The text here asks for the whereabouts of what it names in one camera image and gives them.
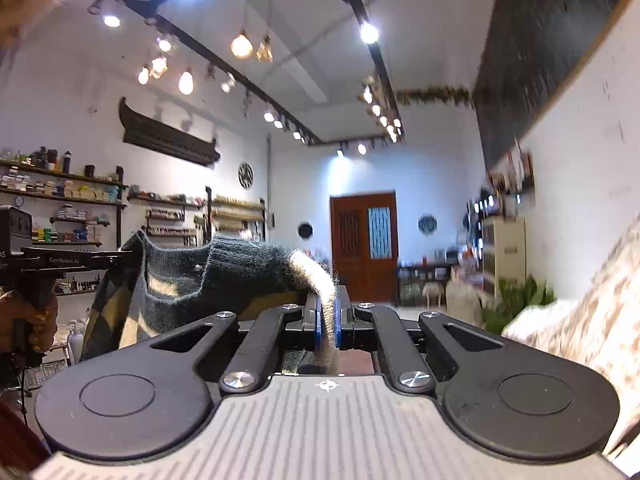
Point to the hanging wall pictures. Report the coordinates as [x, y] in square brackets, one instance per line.
[512, 170]

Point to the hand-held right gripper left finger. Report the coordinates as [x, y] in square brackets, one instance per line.
[312, 322]

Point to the dark octagonal wall ornament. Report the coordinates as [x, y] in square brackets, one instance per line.
[427, 224]
[305, 230]

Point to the blue white checkered blanket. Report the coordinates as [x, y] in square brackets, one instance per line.
[225, 270]

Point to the dark wall blackboard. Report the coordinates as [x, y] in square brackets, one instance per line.
[525, 50]

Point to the round patterned wall ornament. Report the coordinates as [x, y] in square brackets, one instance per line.
[245, 175]

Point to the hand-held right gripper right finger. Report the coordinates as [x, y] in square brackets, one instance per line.
[341, 322]

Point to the group of ceiling lamps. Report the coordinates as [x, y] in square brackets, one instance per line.
[241, 45]

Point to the green wall garland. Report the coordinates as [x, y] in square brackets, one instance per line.
[435, 96]

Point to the red wooden double door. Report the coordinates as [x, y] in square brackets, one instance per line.
[352, 245]

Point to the wooden wall shelf with goods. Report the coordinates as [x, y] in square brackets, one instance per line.
[237, 212]
[165, 210]

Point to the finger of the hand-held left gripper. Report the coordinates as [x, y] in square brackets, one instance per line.
[120, 260]

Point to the boat-shaped wooden wall ornament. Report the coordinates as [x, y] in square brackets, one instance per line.
[165, 135]

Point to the person's left hand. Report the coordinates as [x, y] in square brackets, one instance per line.
[42, 320]

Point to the beige floral patterned pillow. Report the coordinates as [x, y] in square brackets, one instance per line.
[595, 320]

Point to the wall shelving with small boxes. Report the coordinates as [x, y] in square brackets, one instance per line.
[75, 192]

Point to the green potted plant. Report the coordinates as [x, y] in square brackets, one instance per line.
[517, 300]

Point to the black ceiling light track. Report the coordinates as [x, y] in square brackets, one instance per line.
[372, 55]
[210, 57]

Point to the white bottle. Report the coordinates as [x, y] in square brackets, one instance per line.
[76, 342]

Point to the cream cabinet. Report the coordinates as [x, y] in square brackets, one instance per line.
[507, 255]

